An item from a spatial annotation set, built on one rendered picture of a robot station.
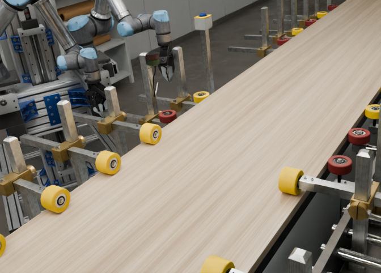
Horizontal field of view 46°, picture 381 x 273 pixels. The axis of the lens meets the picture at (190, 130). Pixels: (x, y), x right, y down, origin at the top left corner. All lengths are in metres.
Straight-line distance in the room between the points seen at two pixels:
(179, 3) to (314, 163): 5.35
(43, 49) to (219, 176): 1.47
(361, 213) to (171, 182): 0.62
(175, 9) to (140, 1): 0.77
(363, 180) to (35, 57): 1.97
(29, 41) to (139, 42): 3.54
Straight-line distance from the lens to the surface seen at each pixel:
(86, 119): 2.06
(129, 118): 2.24
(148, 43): 6.23
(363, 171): 1.28
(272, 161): 1.64
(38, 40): 2.68
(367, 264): 1.38
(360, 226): 1.38
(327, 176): 1.74
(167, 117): 2.05
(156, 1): 6.35
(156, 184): 1.57
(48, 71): 2.73
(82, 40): 2.61
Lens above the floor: 1.73
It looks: 26 degrees down
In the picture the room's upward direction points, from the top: 7 degrees counter-clockwise
